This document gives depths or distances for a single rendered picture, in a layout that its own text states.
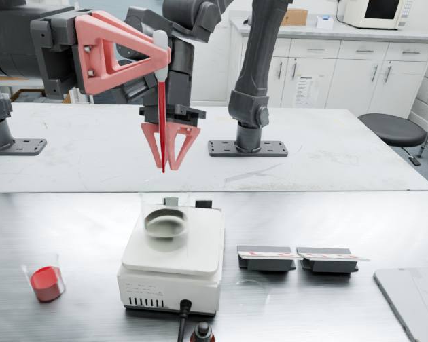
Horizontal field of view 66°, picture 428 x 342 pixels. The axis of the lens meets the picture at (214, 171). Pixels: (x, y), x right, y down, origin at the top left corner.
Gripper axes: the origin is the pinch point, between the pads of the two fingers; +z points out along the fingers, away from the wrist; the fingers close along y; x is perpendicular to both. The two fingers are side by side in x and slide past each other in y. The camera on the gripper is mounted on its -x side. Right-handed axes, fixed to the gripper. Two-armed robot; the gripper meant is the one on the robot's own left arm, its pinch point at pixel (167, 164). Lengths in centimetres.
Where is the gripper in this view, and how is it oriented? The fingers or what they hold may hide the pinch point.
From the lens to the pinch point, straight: 54.9
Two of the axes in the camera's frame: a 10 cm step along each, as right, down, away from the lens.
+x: 6.8, 0.3, 7.3
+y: 7.2, 0.9, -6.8
